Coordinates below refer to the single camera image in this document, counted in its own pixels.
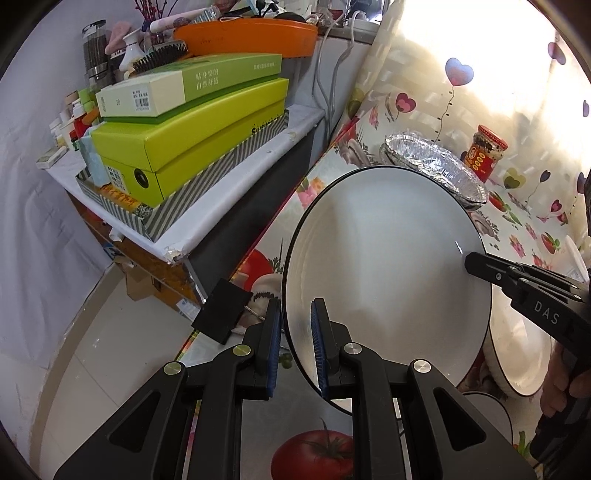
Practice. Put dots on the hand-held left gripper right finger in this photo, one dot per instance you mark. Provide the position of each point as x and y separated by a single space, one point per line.
319 350

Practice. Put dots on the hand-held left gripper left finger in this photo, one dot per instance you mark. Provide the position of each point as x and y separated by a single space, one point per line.
273 350

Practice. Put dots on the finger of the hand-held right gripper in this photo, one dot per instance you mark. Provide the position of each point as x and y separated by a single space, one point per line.
480 265
563 280

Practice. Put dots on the white ribbed plate black rim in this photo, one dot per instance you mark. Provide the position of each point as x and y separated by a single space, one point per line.
521 355
383 258

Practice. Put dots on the person's right hand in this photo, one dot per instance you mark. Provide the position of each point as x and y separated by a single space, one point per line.
556 383

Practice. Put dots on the aluminium foil tray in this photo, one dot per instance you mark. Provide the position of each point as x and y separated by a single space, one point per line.
429 157
471 205

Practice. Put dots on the red label glass jar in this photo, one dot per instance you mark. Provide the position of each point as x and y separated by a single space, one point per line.
482 159

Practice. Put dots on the brown cardboard box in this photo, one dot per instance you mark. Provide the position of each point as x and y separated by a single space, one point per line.
141 286

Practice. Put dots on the vegetable print tablecloth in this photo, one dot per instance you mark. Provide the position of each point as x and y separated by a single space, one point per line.
318 191

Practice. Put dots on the white-covered wooden shelf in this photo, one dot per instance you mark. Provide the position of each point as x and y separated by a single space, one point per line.
231 194

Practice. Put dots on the heart print curtain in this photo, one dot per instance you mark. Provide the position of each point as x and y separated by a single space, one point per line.
508 69

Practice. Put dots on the orange label packet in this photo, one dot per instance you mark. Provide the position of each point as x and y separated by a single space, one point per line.
117 197

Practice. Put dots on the light blue box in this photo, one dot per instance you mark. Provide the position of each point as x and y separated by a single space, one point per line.
94 161

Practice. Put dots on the light green long box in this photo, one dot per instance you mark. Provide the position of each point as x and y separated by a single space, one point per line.
184 83

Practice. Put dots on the small white box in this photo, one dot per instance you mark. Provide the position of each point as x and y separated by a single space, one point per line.
51 158

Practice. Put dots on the group of small bottles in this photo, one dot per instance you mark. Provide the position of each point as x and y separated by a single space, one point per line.
74 115

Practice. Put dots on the orange plastic box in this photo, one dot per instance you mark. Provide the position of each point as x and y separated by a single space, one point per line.
249 39

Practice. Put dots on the black hairbrush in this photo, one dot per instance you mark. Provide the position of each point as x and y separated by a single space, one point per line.
159 55

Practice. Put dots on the pink plastic object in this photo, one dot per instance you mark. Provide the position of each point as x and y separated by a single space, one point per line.
115 41

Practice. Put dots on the glass jar dark contents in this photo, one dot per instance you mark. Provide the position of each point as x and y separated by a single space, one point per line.
96 48

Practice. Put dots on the pink flower branches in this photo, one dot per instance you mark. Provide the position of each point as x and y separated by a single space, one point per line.
147 7

